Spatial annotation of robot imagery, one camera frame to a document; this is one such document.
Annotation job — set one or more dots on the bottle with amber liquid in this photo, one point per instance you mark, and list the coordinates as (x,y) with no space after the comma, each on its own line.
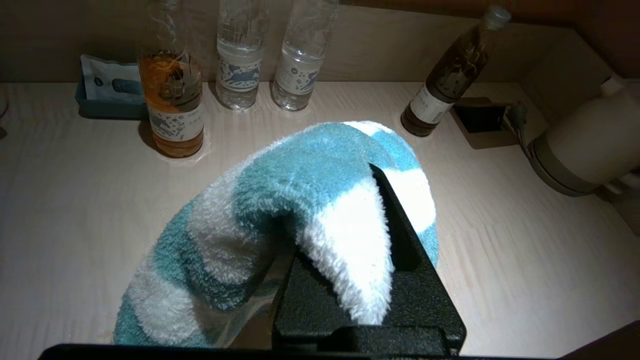
(172,100)

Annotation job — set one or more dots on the clear water bottle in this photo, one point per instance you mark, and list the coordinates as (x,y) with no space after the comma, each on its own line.
(241,65)
(302,65)

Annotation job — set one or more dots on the bottle with dark liquid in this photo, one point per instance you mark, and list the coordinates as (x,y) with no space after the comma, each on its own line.
(445,85)

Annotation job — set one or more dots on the small blue tray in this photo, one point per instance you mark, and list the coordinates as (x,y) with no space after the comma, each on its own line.
(107,102)

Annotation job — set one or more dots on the white electric kettle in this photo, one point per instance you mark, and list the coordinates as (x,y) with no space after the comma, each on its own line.
(595,135)

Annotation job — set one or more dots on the grey kettle base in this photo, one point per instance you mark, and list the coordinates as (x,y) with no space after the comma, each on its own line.
(550,172)

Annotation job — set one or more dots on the teal white striped towel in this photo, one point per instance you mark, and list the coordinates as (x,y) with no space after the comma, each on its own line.
(260,210)

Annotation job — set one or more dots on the grey kettle power plug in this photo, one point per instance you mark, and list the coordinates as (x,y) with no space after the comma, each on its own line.
(517,117)

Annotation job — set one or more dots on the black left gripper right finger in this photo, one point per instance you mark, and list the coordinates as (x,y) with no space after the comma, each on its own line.
(415,295)

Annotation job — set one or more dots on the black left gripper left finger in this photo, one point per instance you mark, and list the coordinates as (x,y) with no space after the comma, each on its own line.
(310,305)

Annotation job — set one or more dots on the recessed black socket box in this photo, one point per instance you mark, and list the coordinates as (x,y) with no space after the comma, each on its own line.
(482,120)

